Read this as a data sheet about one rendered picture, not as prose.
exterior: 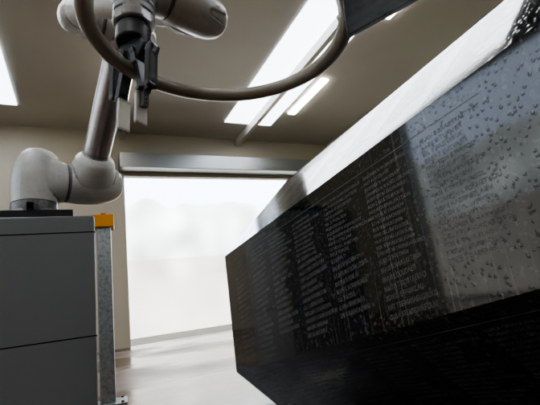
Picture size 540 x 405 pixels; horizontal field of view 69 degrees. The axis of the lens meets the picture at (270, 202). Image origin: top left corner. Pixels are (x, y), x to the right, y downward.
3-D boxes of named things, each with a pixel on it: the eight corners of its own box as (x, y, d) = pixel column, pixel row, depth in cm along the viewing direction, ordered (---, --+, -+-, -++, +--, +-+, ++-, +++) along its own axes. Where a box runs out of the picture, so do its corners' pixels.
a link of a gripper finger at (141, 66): (141, 56, 86) (145, 52, 86) (149, 97, 82) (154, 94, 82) (127, 47, 83) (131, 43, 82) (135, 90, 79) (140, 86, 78)
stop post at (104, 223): (127, 397, 231) (120, 218, 258) (128, 403, 213) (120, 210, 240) (90, 404, 224) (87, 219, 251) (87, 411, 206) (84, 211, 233)
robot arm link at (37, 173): (5, 209, 148) (7, 155, 153) (59, 211, 160) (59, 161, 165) (12, 197, 136) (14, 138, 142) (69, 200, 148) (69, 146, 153)
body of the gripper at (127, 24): (106, 26, 85) (104, 64, 83) (133, 10, 81) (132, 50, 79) (133, 43, 91) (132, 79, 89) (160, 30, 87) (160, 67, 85)
